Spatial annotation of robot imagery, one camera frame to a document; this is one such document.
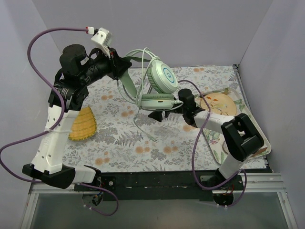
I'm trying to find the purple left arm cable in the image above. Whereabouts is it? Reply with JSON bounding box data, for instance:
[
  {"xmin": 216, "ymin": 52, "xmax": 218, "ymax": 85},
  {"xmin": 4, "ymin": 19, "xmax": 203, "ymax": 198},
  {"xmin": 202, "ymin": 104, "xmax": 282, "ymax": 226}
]
[{"xmin": 0, "ymin": 27, "xmax": 119, "ymax": 217}]

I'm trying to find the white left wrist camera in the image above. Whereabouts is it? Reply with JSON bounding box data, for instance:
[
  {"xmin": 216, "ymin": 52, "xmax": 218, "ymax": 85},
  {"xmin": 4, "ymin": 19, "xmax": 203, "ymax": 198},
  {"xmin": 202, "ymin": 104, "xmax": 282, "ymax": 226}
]
[{"xmin": 86, "ymin": 26, "xmax": 113, "ymax": 58}]

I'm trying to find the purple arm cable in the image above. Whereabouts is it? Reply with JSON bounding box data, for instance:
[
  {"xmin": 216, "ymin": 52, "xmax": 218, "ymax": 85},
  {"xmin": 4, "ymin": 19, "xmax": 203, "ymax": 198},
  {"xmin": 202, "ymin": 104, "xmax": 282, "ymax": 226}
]
[
  {"xmin": 177, "ymin": 80, "xmax": 247, "ymax": 208},
  {"xmin": 0, "ymin": 27, "xmax": 119, "ymax": 217}
]

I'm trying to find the green over-ear headphones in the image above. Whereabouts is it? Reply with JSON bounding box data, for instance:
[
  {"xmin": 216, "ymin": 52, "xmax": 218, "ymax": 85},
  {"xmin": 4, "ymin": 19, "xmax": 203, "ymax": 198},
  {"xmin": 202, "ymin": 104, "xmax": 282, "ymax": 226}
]
[{"xmin": 116, "ymin": 48, "xmax": 184, "ymax": 144}]

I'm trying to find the leaf patterned serving tray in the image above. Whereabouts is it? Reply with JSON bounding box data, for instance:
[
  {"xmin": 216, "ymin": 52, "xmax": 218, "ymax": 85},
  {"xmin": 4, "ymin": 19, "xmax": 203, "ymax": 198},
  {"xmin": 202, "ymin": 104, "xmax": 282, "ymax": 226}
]
[{"xmin": 192, "ymin": 87, "xmax": 272, "ymax": 165}]

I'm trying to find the round bird painted plate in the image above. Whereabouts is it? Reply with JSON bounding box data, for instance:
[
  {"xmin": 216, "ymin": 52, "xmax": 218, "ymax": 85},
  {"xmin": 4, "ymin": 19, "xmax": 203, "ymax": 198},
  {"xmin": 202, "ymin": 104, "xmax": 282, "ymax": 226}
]
[{"xmin": 204, "ymin": 93, "xmax": 237, "ymax": 116}]

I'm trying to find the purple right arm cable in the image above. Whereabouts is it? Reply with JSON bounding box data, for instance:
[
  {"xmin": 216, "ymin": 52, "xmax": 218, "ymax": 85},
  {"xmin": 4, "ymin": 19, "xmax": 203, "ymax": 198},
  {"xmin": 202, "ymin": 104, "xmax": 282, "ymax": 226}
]
[{"xmin": 177, "ymin": 80, "xmax": 247, "ymax": 208}]

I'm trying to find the floral patterned table mat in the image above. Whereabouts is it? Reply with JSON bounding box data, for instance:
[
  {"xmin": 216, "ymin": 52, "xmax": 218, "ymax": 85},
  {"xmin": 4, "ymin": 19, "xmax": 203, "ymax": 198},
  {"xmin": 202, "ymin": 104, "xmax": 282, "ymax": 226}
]
[{"xmin": 63, "ymin": 66, "xmax": 267, "ymax": 172}]

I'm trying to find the aluminium table frame rail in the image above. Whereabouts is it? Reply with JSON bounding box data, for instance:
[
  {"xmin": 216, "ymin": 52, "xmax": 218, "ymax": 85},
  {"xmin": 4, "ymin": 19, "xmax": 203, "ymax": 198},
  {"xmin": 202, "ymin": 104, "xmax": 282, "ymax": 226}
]
[{"xmin": 19, "ymin": 63, "xmax": 298, "ymax": 229}]

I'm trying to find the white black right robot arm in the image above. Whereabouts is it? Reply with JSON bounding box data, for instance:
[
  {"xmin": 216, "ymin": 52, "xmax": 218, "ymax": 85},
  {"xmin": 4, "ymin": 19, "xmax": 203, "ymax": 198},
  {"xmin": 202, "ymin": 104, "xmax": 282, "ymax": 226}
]
[{"xmin": 172, "ymin": 88, "xmax": 264, "ymax": 190}]

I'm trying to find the yellow woven bamboo tray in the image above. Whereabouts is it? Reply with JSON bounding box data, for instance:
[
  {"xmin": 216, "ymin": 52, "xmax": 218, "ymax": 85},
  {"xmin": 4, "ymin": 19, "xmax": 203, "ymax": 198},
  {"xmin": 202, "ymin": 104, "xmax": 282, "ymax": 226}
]
[{"xmin": 68, "ymin": 106, "xmax": 97, "ymax": 141}]

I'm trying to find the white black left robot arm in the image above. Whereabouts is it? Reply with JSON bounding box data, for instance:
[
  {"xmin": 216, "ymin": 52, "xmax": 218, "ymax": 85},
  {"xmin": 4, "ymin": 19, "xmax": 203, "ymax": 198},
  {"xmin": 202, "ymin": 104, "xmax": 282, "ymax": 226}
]
[{"xmin": 22, "ymin": 44, "xmax": 132, "ymax": 191}]

